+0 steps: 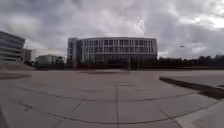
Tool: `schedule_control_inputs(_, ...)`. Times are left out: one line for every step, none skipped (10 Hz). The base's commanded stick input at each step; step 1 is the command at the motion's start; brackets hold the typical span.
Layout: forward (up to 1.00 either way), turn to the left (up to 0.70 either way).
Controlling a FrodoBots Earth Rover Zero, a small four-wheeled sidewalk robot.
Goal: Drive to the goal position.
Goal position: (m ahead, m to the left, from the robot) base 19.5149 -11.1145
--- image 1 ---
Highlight large curved glass-fronted building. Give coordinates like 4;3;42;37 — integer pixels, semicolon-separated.
66;36;159;69

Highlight grey concrete slab pavement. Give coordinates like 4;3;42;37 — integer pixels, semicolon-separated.
0;68;224;128

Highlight grey multi-storey building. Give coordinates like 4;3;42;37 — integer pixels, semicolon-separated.
0;30;33;65

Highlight row of dark trees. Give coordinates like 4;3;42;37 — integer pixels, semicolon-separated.
156;54;224;70

